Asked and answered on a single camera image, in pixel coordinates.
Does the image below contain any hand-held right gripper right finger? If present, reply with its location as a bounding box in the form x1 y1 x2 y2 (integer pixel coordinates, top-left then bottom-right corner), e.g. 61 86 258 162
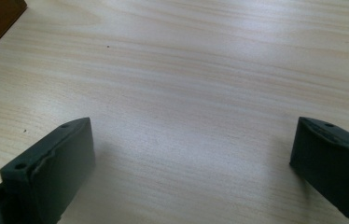
289 117 349 224

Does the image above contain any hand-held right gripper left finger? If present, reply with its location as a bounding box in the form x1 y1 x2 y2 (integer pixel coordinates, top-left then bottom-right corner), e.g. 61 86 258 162
0 117 96 224

